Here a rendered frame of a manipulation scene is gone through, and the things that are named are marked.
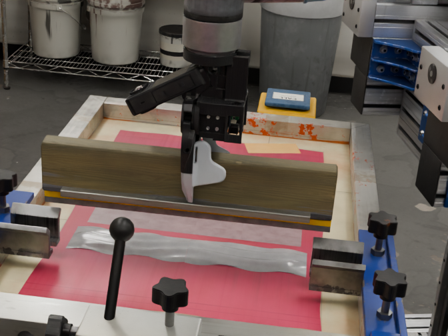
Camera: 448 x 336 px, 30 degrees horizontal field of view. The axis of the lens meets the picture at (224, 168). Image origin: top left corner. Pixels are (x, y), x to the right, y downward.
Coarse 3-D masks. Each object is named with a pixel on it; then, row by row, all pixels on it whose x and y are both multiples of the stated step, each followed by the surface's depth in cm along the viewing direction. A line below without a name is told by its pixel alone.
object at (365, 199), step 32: (96, 96) 175; (64, 128) 158; (96, 128) 168; (256, 128) 170; (288, 128) 169; (320, 128) 169; (352, 128) 168; (352, 160) 156; (352, 192) 148; (0, 256) 119
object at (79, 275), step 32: (96, 224) 132; (160, 224) 134; (192, 224) 134; (64, 256) 123; (96, 256) 124; (128, 256) 124; (32, 288) 115; (64, 288) 115; (96, 288) 116; (128, 288) 116
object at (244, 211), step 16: (64, 192) 116; (80, 192) 115; (96, 192) 116; (112, 192) 116; (176, 208) 115; (192, 208) 114; (208, 208) 114; (224, 208) 114; (240, 208) 114; (256, 208) 114
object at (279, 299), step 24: (240, 144) 166; (216, 240) 130; (240, 240) 131; (264, 240) 131; (288, 240) 132; (312, 240) 132; (192, 264) 123; (192, 288) 117; (216, 288) 118; (240, 288) 118; (264, 288) 119; (288, 288) 119; (192, 312) 112; (216, 312) 113; (240, 312) 113; (264, 312) 113; (288, 312) 114; (312, 312) 114
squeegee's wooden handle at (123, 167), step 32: (64, 160) 115; (96, 160) 114; (128, 160) 114; (160, 160) 113; (224, 160) 113; (256, 160) 113; (288, 160) 113; (128, 192) 116; (160, 192) 115; (224, 192) 114; (256, 192) 114; (288, 192) 113; (320, 192) 113
